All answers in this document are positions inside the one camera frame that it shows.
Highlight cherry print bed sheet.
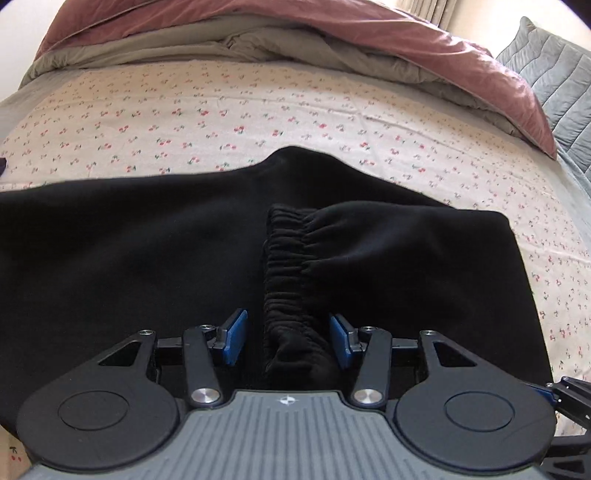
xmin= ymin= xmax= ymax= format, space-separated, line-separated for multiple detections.
xmin=0 ymin=60 xmax=591 ymax=480

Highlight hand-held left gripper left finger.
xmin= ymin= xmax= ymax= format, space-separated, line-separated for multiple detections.
xmin=95 ymin=308 xmax=250 ymax=411

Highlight black pants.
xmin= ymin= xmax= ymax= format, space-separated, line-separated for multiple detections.
xmin=0 ymin=145 xmax=553 ymax=432

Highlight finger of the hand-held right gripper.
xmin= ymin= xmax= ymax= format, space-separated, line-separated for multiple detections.
xmin=539 ymin=428 xmax=591 ymax=480
xmin=544 ymin=376 xmax=591 ymax=428

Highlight pink and grey duvet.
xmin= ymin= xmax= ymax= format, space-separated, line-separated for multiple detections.
xmin=21 ymin=0 xmax=559 ymax=160

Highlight grey patterned curtain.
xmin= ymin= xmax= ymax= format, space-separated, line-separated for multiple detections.
xmin=409 ymin=0 xmax=469 ymax=29

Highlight grey quilted headboard cushion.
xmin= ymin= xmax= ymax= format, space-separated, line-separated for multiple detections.
xmin=495 ymin=16 xmax=591 ymax=185

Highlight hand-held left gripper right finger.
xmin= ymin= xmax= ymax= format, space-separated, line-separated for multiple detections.
xmin=327 ymin=313 xmax=482 ymax=411

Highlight grey bed sheet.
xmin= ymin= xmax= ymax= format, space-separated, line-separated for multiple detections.
xmin=0 ymin=76 xmax=591 ymax=197

